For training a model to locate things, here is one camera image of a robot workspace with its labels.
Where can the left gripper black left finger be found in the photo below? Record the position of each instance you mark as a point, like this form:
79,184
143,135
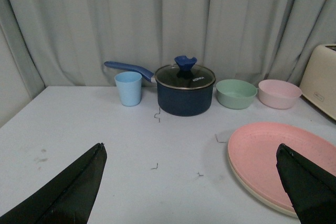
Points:
67,198

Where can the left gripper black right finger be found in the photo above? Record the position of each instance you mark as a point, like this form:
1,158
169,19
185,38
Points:
310,188

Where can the pink plate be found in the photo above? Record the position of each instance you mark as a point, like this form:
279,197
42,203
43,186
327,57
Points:
252,150

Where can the cream plate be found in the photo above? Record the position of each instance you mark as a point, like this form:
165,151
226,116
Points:
259,197

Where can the pink bowl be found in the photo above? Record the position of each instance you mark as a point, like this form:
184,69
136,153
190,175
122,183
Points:
278,94

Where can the cream toaster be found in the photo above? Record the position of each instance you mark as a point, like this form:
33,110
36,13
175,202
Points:
318,81

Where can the green bowl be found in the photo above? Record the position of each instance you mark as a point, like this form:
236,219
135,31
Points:
235,94

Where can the dark blue pot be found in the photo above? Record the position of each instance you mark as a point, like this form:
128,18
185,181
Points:
173,101

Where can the glass pot lid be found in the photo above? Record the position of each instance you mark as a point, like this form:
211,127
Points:
185,74

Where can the grey curtain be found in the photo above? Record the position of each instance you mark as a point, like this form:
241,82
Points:
65,42

